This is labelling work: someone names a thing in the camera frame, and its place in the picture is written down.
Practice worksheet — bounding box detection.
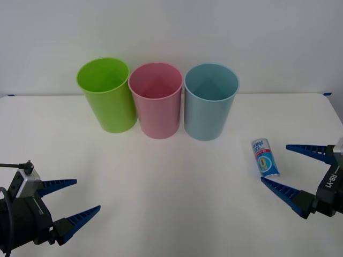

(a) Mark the white and blue drink can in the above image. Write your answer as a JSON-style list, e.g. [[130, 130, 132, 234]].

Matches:
[[251, 138, 281, 179]]

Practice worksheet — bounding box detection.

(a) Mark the pale blue plastic bin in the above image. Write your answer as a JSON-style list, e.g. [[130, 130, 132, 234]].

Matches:
[[183, 63, 240, 142]]

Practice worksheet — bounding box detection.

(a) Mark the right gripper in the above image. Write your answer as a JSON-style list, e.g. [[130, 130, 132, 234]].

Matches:
[[260, 144, 343, 220]]

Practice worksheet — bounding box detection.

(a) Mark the green plastic bin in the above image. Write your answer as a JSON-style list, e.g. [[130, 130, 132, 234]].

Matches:
[[76, 56, 139, 133]]

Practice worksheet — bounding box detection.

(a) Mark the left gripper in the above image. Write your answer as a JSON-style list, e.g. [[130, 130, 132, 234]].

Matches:
[[0, 178, 101, 251]]

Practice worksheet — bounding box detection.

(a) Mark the pink plastic bin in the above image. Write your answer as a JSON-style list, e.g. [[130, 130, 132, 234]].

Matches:
[[128, 62, 184, 140]]

